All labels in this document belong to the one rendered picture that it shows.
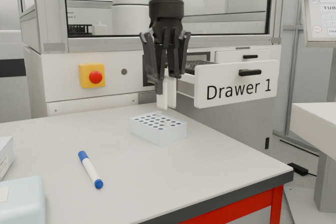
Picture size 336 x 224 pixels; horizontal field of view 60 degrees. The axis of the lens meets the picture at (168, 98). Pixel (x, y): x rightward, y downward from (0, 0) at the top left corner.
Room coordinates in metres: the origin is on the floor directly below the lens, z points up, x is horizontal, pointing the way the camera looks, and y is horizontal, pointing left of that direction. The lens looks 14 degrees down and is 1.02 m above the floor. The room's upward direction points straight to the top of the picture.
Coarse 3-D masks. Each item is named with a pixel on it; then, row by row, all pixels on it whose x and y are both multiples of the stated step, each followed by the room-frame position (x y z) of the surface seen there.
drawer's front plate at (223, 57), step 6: (216, 54) 1.16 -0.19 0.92; (222, 54) 1.16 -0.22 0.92; (228, 54) 1.18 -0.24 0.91; (234, 54) 1.19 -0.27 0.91; (240, 54) 1.21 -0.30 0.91; (252, 54) 1.24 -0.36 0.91; (258, 54) 1.26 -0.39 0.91; (264, 54) 1.28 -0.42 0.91; (216, 60) 1.16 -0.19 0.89; (222, 60) 1.16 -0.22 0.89; (228, 60) 1.18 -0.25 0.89; (234, 60) 1.19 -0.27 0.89; (240, 60) 1.21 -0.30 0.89; (246, 60) 1.23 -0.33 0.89; (252, 60) 1.24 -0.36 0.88; (258, 60) 1.26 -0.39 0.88
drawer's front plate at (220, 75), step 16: (208, 64) 0.75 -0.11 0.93; (224, 64) 0.76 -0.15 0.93; (240, 64) 0.79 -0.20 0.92; (256, 64) 0.81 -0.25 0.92; (272, 64) 0.85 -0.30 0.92; (208, 80) 0.73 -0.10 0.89; (224, 80) 0.76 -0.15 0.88; (240, 80) 0.79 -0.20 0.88; (256, 80) 0.82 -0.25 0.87; (272, 80) 0.85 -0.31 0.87; (224, 96) 0.76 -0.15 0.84; (240, 96) 0.79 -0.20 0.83; (256, 96) 0.82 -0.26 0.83; (272, 96) 0.85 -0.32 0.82
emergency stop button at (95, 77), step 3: (90, 72) 0.86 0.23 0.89; (93, 72) 0.86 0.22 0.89; (96, 72) 0.86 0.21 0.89; (99, 72) 0.87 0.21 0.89; (90, 75) 0.86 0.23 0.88; (93, 75) 0.86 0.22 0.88; (96, 75) 0.86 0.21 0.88; (99, 75) 0.87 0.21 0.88; (90, 78) 0.86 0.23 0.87; (93, 78) 0.86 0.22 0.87; (96, 78) 0.86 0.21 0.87; (99, 78) 0.87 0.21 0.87; (90, 81) 0.86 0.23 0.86; (93, 81) 0.86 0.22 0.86; (96, 81) 0.86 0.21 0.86; (99, 81) 0.87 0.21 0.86
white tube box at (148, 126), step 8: (152, 112) 0.75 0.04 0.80; (136, 120) 0.68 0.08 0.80; (144, 120) 0.69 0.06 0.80; (152, 120) 0.69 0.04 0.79; (160, 120) 0.69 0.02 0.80; (168, 120) 0.71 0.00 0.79; (176, 120) 0.69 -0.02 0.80; (136, 128) 0.68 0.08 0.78; (144, 128) 0.66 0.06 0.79; (152, 128) 0.63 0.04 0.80; (160, 128) 0.64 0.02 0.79; (168, 128) 0.63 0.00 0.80; (176, 128) 0.65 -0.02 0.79; (184, 128) 0.66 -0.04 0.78; (144, 136) 0.66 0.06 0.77; (152, 136) 0.63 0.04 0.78; (160, 136) 0.61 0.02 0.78; (168, 136) 0.63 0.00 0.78; (176, 136) 0.65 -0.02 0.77; (184, 136) 0.66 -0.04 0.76; (160, 144) 0.61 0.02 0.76
